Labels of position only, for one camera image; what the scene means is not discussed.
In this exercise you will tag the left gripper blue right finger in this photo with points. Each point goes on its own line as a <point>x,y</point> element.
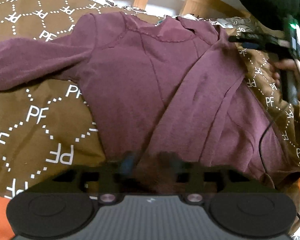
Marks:
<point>178,166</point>

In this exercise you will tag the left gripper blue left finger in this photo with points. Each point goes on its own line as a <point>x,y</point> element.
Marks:
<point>124,166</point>

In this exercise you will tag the maroon long-sleeve shirt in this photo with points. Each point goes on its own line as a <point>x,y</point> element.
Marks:
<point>178,87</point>

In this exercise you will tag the person's right hand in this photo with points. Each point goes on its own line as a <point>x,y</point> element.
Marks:
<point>286,64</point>

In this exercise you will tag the brown PF patterned quilt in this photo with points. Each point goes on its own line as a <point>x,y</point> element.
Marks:
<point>46,125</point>

